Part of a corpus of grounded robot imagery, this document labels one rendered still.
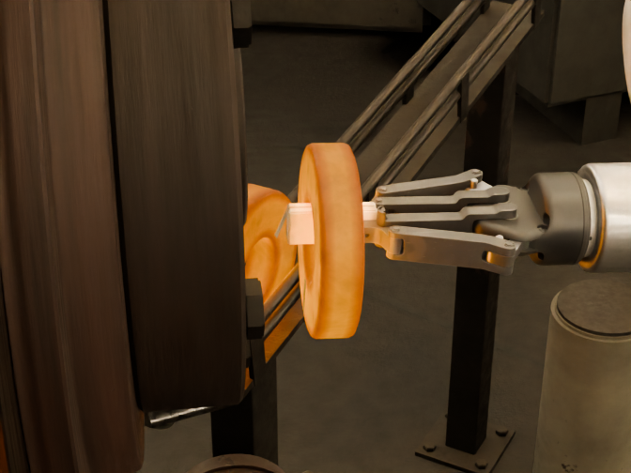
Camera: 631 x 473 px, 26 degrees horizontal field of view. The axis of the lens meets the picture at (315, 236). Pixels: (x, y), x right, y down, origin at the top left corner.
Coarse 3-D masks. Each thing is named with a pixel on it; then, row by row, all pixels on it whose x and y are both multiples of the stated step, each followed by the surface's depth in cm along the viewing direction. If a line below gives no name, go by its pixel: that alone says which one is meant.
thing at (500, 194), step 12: (456, 192) 110; (468, 192) 110; (480, 192) 110; (492, 192) 110; (504, 192) 110; (384, 204) 109; (396, 204) 109; (408, 204) 109; (420, 204) 109; (432, 204) 109; (444, 204) 109; (456, 204) 109
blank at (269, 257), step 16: (256, 192) 124; (272, 192) 125; (256, 208) 123; (272, 208) 126; (256, 224) 124; (272, 224) 127; (256, 240) 125; (272, 240) 128; (256, 256) 130; (272, 256) 129; (288, 256) 132; (256, 272) 130; (272, 272) 130; (288, 272) 133; (272, 288) 130
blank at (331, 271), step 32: (320, 160) 104; (352, 160) 104; (320, 192) 102; (352, 192) 102; (320, 224) 101; (352, 224) 101; (320, 256) 102; (352, 256) 101; (320, 288) 102; (352, 288) 102; (320, 320) 104; (352, 320) 104
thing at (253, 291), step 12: (240, 0) 51; (240, 12) 52; (240, 24) 52; (240, 36) 52; (252, 288) 56; (252, 300) 55; (252, 312) 55; (252, 324) 56; (264, 324) 56; (252, 336) 56
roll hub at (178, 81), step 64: (128, 0) 50; (192, 0) 51; (128, 64) 50; (192, 64) 50; (128, 128) 50; (192, 128) 51; (128, 192) 51; (192, 192) 51; (128, 256) 52; (192, 256) 52; (128, 320) 54; (192, 320) 54; (192, 384) 58
